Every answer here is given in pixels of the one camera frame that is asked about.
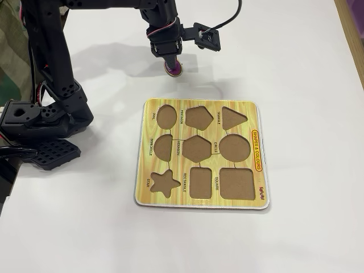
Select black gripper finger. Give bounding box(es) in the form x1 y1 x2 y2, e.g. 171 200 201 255
163 53 180 72

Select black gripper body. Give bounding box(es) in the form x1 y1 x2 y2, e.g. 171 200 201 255
147 25 183 58

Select purple oval piece yellow pin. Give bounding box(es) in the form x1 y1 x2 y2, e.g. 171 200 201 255
162 60 183 78

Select wooden shape puzzle board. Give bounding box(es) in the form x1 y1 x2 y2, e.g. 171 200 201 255
133 97 271 212

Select red white wrist servo wire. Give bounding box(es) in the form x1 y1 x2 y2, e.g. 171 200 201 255
146 19 179 38

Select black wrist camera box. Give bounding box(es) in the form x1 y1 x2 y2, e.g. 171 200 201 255
181 22 221 52

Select black camera cable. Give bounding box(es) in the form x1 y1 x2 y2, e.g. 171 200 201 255
212 0 243 31

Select red white base servo wires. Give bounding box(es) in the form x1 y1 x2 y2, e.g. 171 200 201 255
34 81 49 105

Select black grid base plate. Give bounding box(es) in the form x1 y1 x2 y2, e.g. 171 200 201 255
22 138 82 171

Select black glossy clamp handle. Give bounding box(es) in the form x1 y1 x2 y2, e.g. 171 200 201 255
0 145 38 160

